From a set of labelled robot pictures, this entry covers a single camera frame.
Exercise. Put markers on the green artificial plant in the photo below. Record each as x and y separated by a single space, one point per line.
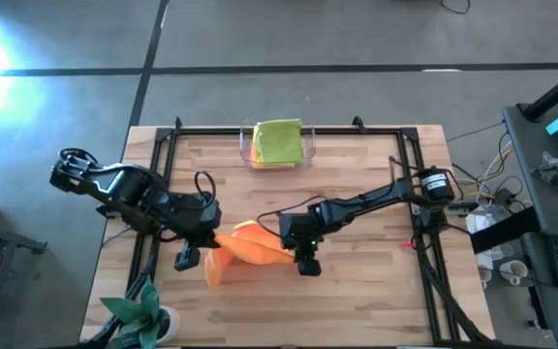
138 315

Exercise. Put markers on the green towel with white tag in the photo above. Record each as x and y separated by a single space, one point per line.
279 140

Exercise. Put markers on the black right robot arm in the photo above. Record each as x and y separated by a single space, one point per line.
381 199

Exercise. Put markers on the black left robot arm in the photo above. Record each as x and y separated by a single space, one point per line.
124 186

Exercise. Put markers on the black slanted pole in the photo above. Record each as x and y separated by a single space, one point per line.
555 94

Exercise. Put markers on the white mug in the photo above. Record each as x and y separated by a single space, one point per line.
514 271

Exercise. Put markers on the white cup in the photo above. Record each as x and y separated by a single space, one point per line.
484 274

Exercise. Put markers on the yellow microfiber towel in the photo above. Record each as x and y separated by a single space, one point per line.
274 165

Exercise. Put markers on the clear plastic bin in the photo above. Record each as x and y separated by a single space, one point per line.
310 145

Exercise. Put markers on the white plant pot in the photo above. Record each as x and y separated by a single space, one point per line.
174 324

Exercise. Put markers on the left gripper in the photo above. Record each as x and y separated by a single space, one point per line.
196 218

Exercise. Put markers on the black power adapter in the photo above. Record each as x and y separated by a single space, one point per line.
504 196

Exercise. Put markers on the black metal table frame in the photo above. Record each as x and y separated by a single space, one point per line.
201 131

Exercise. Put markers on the orange microfiber towel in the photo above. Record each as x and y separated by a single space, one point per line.
255 247

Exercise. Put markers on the grey side desk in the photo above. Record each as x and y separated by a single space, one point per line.
550 213

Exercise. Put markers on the black slanted desk bar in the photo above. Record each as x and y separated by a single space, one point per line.
502 230

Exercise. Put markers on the white plastic bag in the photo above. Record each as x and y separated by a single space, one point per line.
482 223

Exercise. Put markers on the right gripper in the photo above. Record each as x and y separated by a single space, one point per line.
300 228

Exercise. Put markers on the small red tie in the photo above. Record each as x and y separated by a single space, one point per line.
407 244

